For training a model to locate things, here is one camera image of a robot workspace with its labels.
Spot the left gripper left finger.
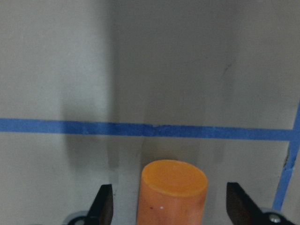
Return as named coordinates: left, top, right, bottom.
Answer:
left=65, top=184, right=113, bottom=225

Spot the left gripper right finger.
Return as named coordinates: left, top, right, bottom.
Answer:
left=226, top=182, right=295, bottom=225

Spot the plain orange cylinder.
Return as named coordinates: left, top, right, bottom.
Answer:
left=136, top=159, right=209, bottom=225

